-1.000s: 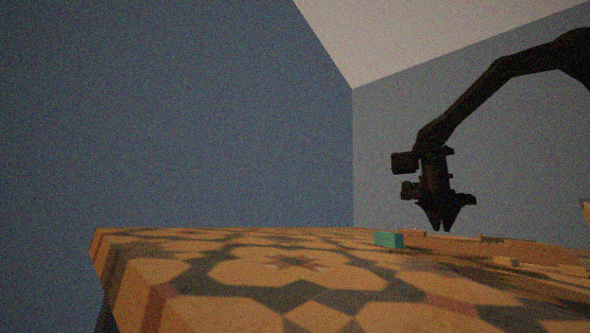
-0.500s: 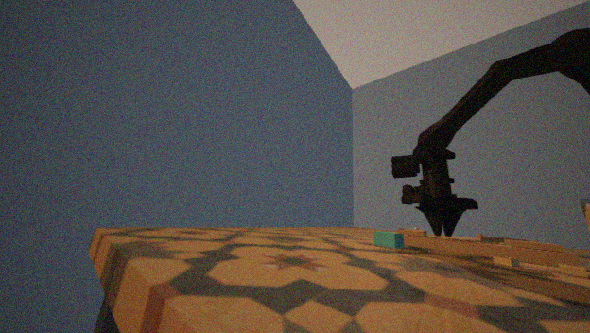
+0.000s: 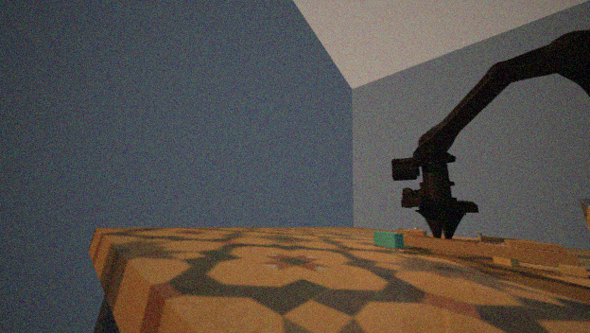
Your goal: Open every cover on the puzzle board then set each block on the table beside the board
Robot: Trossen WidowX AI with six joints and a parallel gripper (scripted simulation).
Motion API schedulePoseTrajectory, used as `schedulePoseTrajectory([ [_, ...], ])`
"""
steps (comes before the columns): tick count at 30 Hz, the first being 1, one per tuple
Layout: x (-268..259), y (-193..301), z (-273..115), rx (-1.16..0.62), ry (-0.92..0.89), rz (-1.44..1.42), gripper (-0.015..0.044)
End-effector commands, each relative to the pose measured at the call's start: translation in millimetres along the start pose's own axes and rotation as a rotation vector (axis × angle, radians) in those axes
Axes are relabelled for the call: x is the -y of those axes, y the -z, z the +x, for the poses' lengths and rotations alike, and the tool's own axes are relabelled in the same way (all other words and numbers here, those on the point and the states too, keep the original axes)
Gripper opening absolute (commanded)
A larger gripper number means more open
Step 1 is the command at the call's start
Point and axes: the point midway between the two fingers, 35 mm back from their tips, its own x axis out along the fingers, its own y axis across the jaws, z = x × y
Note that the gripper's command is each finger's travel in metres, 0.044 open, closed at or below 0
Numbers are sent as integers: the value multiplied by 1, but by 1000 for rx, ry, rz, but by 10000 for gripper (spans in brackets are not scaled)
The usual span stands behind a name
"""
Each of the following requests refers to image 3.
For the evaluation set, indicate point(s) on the green rectangular block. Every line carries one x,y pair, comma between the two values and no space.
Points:
390,240

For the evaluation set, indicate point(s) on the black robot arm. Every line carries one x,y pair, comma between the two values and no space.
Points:
568,55

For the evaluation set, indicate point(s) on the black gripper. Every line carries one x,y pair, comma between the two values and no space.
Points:
441,211

